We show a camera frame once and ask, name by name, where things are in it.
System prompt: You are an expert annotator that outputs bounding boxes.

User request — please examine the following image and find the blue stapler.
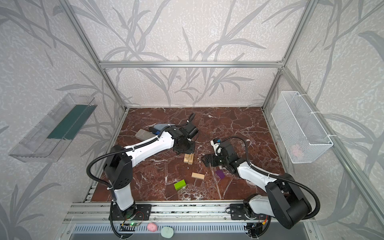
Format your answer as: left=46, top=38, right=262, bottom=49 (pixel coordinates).
left=149, top=127, right=160, bottom=135

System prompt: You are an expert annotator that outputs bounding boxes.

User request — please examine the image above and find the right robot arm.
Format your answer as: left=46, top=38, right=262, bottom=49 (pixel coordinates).
left=201, top=139, right=320, bottom=229

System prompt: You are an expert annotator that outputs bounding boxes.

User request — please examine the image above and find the left circuit board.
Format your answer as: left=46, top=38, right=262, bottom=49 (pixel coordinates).
left=119, top=222, right=141, bottom=232

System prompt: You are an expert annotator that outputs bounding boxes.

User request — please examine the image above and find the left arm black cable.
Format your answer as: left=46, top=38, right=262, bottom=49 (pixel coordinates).
left=86, top=112, right=196, bottom=240

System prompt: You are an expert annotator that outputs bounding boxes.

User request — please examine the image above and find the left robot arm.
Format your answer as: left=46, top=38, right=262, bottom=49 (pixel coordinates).
left=104, top=121, right=199, bottom=212

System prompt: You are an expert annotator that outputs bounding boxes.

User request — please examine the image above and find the circuit board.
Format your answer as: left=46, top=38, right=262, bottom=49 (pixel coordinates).
left=244, top=222, right=270, bottom=239
left=119, top=222, right=141, bottom=232

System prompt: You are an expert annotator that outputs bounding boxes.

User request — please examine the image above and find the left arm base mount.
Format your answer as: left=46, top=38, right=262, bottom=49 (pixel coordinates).
left=109, top=204, right=152, bottom=221

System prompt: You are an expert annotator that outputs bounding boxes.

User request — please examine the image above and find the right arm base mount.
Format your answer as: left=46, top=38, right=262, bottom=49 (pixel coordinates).
left=225, top=204, right=268, bottom=221

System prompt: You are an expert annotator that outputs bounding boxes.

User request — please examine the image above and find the right circuit board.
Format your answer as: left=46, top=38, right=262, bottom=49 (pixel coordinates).
left=244, top=222, right=270, bottom=239

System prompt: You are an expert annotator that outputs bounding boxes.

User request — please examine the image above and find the mint green blob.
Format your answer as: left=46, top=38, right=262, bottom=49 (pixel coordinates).
left=161, top=226, right=175, bottom=239

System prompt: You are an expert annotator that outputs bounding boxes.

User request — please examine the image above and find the pink object in basket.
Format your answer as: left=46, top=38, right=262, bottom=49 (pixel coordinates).
left=291, top=145, right=304, bottom=159

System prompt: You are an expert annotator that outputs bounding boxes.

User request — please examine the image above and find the aluminium front rail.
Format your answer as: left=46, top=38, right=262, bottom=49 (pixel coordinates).
left=62, top=201, right=316, bottom=224

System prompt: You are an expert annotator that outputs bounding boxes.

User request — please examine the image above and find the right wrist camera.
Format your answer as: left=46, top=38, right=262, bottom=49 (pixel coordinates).
left=211, top=138, right=221, bottom=156

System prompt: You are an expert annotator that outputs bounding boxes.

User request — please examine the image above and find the purple block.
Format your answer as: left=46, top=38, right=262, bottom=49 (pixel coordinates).
left=215, top=169, right=226, bottom=180

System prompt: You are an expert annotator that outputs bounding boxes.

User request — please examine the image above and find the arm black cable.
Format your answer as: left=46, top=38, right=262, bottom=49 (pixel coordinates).
left=218, top=136, right=321, bottom=220
left=86, top=112, right=196, bottom=240

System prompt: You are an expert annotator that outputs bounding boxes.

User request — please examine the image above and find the green block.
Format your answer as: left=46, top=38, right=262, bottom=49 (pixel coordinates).
left=174, top=180, right=187, bottom=191

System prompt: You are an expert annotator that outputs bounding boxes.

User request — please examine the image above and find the pink eraser blob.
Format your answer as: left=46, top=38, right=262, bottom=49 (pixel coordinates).
left=147, top=223, right=158, bottom=233

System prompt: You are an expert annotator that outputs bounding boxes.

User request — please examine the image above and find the clear plastic wall bin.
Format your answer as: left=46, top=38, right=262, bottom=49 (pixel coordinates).
left=9, top=94, right=97, bottom=163

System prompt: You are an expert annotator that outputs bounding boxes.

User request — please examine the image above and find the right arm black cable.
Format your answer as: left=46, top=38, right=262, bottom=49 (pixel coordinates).
left=218, top=136, right=321, bottom=220

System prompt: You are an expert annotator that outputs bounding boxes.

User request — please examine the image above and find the blue grey oval case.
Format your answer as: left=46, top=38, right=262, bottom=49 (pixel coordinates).
left=153, top=124, right=170, bottom=131

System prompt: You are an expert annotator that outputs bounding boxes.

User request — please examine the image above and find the white wire wall basket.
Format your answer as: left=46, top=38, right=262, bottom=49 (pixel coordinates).
left=271, top=91, right=333, bottom=164

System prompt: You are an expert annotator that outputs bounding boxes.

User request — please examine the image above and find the wood block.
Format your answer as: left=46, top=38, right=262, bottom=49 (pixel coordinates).
left=187, top=154, right=194, bottom=165
left=192, top=173, right=205, bottom=180
left=184, top=154, right=191, bottom=164

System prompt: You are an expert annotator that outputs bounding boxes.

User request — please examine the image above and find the grey rectangular sponge block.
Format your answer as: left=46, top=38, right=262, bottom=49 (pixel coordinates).
left=135, top=129, right=157, bottom=141

